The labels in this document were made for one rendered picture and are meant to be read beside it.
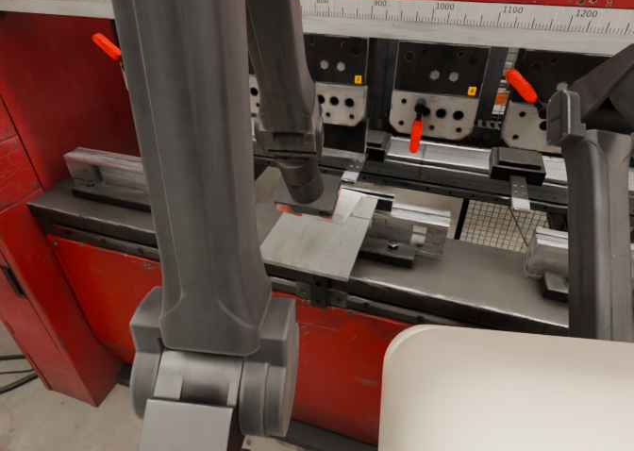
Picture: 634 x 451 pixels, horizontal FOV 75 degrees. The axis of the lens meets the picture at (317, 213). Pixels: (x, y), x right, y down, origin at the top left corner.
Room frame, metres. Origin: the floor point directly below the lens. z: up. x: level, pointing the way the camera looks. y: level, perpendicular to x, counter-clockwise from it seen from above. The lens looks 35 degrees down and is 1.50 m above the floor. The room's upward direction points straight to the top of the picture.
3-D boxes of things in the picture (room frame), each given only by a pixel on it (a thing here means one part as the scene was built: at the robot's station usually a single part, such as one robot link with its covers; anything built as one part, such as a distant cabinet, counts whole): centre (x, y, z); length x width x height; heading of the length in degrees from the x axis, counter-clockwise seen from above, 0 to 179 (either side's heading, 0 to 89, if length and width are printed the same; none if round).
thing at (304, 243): (0.67, -0.01, 1.00); 0.26 x 0.18 x 0.01; 162
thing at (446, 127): (0.75, -0.22, 1.26); 0.15 x 0.09 x 0.17; 72
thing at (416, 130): (0.70, -0.18, 1.20); 0.04 x 0.02 x 0.10; 162
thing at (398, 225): (0.79, -0.11, 0.92); 0.39 x 0.06 x 0.10; 72
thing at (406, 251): (0.74, -0.08, 0.89); 0.30 x 0.05 x 0.03; 72
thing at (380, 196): (0.80, -0.08, 0.99); 0.20 x 0.03 x 0.03; 72
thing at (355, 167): (0.96, -0.11, 1.01); 0.26 x 0.12 x 0.05; 162
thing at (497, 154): (0.84, -0.48, 1.01); 0.26 x 0.12 x 0.05; 162
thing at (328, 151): (0.81, -0.06, 1.13); 0.10 x 0.02 x 0.10; 72
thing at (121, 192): (0.94, 0.53, 0.89); 0.30 x 0.05 x 0.03; 72
